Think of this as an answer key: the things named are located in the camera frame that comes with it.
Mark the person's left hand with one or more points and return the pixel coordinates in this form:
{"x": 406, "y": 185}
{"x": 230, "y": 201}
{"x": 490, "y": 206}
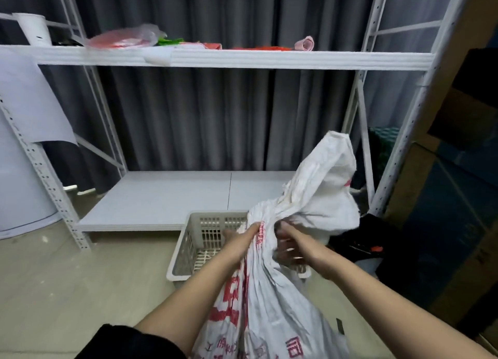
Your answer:
{"x": 241, "y": 240}

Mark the person's right hand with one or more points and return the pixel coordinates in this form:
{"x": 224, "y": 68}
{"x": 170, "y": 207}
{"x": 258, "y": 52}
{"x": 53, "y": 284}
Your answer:
{"x": 307, "y": 253}

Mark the white woven sack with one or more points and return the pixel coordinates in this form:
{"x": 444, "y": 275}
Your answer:
{"x": 319, "y": 199}

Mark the person's left forearm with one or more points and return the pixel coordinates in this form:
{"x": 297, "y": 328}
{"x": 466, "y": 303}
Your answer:
{"x": 190, "y": 304}

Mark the person's right forearm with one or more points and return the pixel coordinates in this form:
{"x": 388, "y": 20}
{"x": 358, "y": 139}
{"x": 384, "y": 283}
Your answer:
{"x": 397, "y": 312}

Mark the large blue-printed cardboard box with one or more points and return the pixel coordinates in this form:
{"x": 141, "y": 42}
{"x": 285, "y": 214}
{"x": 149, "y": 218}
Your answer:
{"x": 447, "y": 222}

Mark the cardboard box black number print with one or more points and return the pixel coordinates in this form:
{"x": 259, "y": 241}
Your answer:
{"x": 490, "y": 335}

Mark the clear plastic bag red contents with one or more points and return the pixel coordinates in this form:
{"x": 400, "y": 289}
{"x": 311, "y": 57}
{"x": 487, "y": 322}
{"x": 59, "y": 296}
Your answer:
{"x": 124, "y": 39}

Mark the white plastic slotted basket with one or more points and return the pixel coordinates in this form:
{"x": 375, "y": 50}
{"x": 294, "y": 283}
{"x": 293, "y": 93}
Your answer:
{"x": 183, "y": 253}

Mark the grey trash bin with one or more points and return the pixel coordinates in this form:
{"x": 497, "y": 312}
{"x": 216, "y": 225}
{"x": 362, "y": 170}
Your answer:
{"x": 367, "y": 265}

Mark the red scraps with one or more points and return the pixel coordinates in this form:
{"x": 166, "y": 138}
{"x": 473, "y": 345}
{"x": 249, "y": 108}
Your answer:
{"x": 376, "y": 249}

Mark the white metal shelf rack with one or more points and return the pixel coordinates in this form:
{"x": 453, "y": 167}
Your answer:
{"x": 163, "y": 199}

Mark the green mesh bundle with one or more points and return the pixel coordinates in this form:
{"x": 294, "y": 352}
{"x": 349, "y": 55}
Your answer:
{"x": 383, "y": 152}

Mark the grey curtain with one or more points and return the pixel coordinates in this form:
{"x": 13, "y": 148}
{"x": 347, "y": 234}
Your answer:
{"x": 194, "y": 117}

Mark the small white plastic part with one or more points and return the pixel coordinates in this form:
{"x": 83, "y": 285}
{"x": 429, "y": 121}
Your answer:
{"x": 86, "y": 191}

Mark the pile of red ties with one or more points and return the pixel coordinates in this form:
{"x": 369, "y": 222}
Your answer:
{"x": 264, "y": 48}

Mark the small red packet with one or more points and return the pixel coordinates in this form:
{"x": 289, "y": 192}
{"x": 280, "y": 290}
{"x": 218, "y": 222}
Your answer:
{"x": 212, "y": 46}

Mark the white tape strip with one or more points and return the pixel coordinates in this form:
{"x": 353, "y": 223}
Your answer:
{"x": 157, "y": 57}

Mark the pink roll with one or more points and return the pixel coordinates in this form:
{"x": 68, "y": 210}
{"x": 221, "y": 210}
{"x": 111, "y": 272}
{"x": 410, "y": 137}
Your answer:
{"x": 305, "y": 44}

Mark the green item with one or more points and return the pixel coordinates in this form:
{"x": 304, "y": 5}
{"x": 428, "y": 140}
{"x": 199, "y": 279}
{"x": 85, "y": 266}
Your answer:
{"x": 169, "y": 42}

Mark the white cylindrical appliance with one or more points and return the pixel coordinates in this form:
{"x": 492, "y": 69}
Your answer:
{"x": 19, "y": 191}

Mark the white paper sheet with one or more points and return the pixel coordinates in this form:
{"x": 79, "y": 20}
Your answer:
{"x": 31, "y": 98}

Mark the white paper cup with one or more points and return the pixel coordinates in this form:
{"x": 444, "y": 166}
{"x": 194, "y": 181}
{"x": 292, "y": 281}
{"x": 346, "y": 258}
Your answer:
{"x": 35, "y": 29}

